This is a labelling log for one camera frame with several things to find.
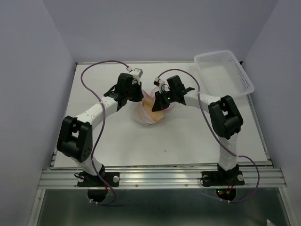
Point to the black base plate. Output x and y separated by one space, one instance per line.
215 178
87 180

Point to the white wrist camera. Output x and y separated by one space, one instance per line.
161 84
136 73

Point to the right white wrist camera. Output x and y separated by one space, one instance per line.
161 84

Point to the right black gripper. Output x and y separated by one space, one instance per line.
159 105

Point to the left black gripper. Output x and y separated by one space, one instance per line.
139 94

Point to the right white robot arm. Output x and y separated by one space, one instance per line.
225 119

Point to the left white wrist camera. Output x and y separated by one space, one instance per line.
136 73

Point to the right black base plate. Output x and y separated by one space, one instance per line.
215 178

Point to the white mesh laundry bag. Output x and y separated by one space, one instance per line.
142 111

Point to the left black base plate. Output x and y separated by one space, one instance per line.
87 180

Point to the aluminium mounting rail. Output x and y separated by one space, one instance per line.
180 177

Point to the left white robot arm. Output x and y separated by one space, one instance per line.
76 134

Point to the white plastic basket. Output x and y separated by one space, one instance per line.
221 74

